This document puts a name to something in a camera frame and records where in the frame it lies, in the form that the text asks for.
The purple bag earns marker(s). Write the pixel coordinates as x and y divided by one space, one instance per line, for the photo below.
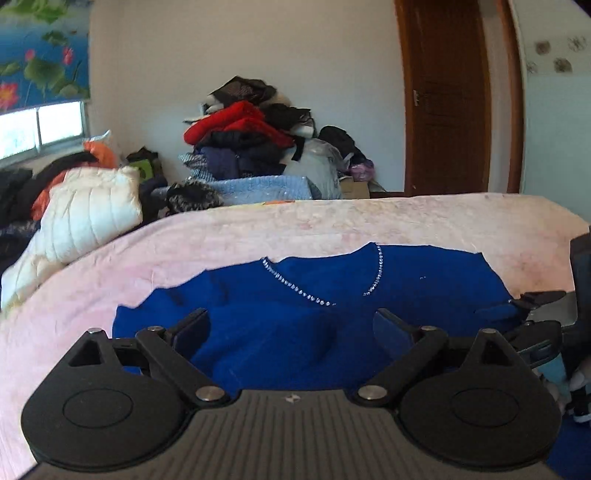
361 170

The brown wooden door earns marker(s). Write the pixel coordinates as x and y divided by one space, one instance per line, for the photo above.
448 92

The lotus print window blind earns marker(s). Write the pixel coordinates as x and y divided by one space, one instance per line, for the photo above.
41 50

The black clothes heap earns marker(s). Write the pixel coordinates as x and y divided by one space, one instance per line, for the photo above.
18 189

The blue knit sweater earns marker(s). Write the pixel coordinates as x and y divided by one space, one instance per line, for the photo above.
286 318

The pile of dark clothes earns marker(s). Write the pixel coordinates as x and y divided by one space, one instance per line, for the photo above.
240 154

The white puffy jacket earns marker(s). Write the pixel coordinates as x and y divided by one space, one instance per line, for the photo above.
87 212

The orange garment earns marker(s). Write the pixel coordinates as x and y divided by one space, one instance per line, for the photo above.
99 154

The leopard print cloth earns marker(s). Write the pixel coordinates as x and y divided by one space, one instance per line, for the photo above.
194 197

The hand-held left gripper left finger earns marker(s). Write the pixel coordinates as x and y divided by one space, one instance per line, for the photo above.
194 330

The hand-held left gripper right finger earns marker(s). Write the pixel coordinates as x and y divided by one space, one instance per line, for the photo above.
392 334

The light blue quilted blanket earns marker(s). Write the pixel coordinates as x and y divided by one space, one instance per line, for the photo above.
272 187

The black lace garment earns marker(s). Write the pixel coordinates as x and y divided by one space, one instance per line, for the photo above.
244 90

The cardboard box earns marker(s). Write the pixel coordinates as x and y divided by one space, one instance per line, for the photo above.
354 188

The flower wall sticker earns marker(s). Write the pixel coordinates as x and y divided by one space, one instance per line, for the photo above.
532 67
562 65
575 44
544 47

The red jacket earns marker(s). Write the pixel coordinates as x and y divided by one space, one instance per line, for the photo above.
231 120

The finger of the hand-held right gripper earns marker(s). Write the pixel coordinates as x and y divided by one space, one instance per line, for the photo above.
538 339
538 299

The pink bed blanket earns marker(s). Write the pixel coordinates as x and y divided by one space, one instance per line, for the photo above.
323 221

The window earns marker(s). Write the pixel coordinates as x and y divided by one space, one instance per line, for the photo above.
46 127

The grey plastic bag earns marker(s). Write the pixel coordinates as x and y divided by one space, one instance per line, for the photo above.
318 166

